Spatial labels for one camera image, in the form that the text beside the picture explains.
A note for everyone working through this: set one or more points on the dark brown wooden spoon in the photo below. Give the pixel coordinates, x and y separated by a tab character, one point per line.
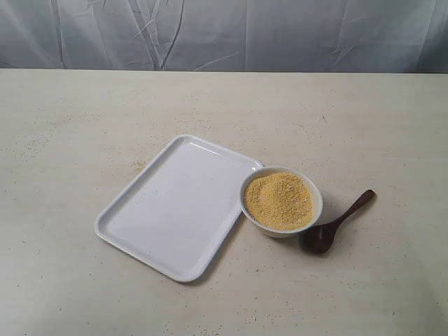
319	239

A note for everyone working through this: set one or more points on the golden breadcrumbs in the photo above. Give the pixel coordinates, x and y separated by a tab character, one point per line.
280	201

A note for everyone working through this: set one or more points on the white ceramic bowl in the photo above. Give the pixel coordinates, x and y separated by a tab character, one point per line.
316	198

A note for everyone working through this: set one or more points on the white rectangular plastic tray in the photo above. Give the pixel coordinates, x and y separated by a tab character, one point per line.
177	212

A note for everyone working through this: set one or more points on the white wrinkled backdrop cloth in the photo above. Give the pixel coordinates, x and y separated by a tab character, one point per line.
292	36

